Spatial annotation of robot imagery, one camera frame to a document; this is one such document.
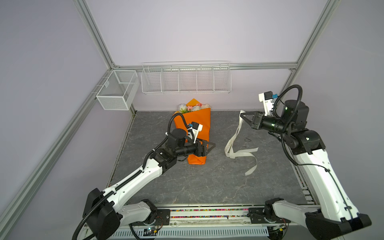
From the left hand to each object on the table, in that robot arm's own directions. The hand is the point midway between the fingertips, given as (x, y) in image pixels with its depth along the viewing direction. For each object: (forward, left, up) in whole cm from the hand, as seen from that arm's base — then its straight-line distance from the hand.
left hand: (211, 146), depth 70 cm
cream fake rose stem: (+51, -3, -23) cm, 56 cm away
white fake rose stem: (+48, +15, -21) cm, 55 cm away
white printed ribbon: (+4, -11, -11) cm, 16 cm away
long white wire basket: (+55, -6, +1) cm, 55 cm away
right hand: (+5, -12, +14) cm, 20 cm away
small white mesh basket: (+46, +56, -1) cm, 72 cm away
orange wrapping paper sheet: (+42, 0, -25) cm, 48 cm away
